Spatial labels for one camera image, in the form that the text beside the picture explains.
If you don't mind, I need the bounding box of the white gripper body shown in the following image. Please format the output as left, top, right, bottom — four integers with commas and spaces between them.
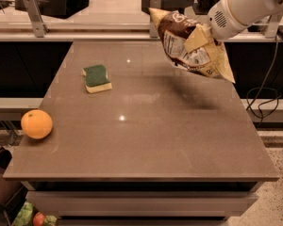
208, 0, 246, 40

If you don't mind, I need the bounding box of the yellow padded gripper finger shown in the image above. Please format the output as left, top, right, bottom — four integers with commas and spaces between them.
184, 24, 210, 53

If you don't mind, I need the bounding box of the brown chip bag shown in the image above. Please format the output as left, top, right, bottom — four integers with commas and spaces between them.
157, 9, 235, 83

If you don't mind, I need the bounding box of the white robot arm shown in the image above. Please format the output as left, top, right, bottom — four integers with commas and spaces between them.
184, 0, 283, 52

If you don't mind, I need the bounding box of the green yellow sponge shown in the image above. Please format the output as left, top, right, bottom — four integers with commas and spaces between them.
82, 65, 112, 93

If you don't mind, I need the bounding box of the orange fruit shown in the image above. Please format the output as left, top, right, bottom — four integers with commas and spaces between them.
21, 109, 53, 139

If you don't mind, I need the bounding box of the red tomato below table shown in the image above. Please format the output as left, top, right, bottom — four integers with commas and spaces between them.
33, 212, 45, 226

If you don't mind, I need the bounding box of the brown bin on floor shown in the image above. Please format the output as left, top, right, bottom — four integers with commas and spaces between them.
0, 147, 25, 206

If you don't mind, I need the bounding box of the right metal rail bracket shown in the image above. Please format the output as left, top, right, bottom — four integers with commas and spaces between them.
262, 11, 283, 39

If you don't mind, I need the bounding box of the left metal rail bracket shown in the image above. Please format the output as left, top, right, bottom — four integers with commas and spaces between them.
23, 0, 48, 38

